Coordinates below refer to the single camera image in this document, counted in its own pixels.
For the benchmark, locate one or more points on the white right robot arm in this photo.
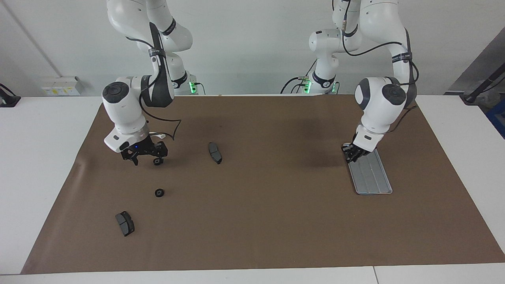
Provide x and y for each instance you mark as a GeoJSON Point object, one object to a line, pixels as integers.
{"type": "Point", "coordinates": [122, 114]}

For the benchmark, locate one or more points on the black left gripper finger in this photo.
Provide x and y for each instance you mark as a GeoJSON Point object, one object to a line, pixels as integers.
{"type": "Point", "coordinates": [354, 158]}
{"type": "Point", "coordinates": [347, 152]}

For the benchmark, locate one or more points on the silver metal tray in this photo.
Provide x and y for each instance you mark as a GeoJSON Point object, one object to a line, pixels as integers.
{"type": "Point", "coordinates": [375, 181]}

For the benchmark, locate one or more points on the black stand pole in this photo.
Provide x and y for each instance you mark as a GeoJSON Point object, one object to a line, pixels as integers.
{"type": "Point", "coordinates": [471, 96]}

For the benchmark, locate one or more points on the brown table mat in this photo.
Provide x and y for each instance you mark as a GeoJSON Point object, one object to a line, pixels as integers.
{"type": "Point", "coordinates": [252, 217]}

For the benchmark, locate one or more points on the dark grey brake pad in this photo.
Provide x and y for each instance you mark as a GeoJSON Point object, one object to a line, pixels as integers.
{"type": "Point", "coordinates": [215, 154]}
{"type": "Point", "coordinates": [125, 225]}

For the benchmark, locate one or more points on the white wall socket box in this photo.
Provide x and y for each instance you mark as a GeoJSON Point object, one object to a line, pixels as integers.
{"type": "Point", "coordinates": [59, 88]}

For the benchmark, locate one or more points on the black clamp bracket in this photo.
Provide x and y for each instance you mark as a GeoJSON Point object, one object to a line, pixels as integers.
{"type": "Point", "coordinates": [8, 101]}

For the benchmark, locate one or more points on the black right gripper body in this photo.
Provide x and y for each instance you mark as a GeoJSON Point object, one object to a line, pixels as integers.
{"type": "Point", "coordinates": [142, 146]}

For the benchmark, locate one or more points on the black bearing gear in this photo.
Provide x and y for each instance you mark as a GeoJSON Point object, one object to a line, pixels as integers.
{"type": "Point", "coordinates": [159, 193]}
{"type": "Point", "coordinates": [158, 161]}

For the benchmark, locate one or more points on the blue crate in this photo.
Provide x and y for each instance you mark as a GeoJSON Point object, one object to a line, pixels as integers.
{"type": "Point", "coordinates": [498, 120]}

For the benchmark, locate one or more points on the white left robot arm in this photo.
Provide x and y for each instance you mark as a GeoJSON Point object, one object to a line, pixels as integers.
{"type": "Point", "coordinates": [378, 106]}

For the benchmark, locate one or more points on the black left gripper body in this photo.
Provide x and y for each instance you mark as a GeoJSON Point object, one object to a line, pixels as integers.
{"type": "Point", "coordinates": [362, 150]}

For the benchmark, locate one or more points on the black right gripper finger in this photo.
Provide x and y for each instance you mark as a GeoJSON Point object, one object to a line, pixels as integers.
{"type": "Point", "coordinates": [129, 156]}
{"type": "Point", "coordinates": [159, 150]}

